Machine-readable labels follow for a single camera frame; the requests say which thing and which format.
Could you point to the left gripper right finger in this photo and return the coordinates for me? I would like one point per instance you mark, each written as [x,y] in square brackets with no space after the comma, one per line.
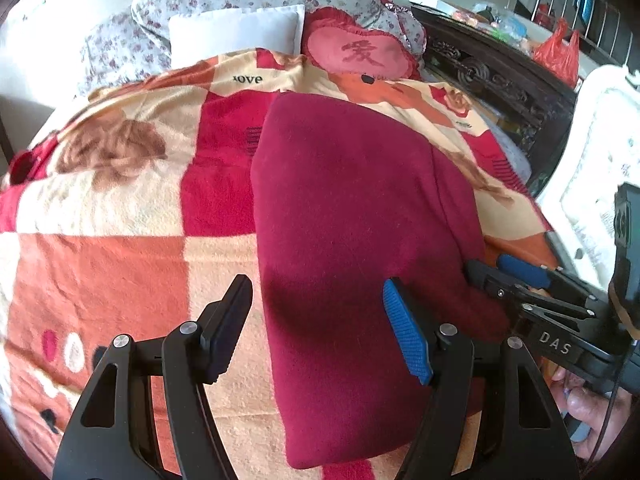
[521,435]

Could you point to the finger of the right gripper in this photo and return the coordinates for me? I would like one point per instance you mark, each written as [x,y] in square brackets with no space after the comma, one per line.
[554,282]
[502,286]

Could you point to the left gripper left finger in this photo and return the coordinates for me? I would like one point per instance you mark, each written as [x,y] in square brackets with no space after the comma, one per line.
[112,434]

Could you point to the maroon fleece garment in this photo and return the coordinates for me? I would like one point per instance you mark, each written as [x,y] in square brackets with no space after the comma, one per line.
[345,198]

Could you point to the person right hand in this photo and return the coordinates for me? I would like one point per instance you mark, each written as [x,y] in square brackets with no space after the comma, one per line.
[572,397]

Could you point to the white embroidered cushion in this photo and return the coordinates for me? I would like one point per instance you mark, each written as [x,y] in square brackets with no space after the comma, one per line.
[601,153]

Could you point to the dark carved wooden footboard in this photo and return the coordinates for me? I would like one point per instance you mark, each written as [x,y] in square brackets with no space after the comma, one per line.
[533,107]

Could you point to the red plastic bag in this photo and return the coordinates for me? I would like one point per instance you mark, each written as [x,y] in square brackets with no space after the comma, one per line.
[559,54]

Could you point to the orange red patterned blanket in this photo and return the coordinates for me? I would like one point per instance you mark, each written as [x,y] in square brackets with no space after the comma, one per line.
[137,210]

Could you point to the red heart pillow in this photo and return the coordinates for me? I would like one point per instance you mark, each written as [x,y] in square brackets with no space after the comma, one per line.
[333,41]

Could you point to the white pillow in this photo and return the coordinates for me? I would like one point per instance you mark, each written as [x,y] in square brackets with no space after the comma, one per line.
[198,37]

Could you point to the floral quilt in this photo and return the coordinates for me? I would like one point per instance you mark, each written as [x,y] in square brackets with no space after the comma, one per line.
[134,43]

